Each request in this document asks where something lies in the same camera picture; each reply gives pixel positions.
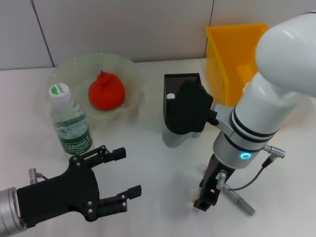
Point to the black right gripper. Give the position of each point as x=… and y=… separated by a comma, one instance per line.
x=212, y=177

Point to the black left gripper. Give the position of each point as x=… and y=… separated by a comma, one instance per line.
x=61, y=195

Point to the clear green-label water bottle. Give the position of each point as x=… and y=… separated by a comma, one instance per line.
x=70, y=128

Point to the mint green utility knife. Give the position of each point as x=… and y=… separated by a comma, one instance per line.
x=170, y=96

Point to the grey glitter pen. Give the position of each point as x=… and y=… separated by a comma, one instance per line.
x=242, y=203

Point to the black mesh pen holder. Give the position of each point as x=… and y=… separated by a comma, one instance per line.
x=172, y=81

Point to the clear green glass fruit plate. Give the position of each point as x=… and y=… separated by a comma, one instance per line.
x=74, y=69

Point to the silver round connector stub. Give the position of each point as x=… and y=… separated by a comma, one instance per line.
x=33, y=175

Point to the yellow plastic bin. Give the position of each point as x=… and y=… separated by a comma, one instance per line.
x=229, y=54

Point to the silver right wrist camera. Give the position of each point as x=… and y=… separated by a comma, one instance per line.
x=190, y=111

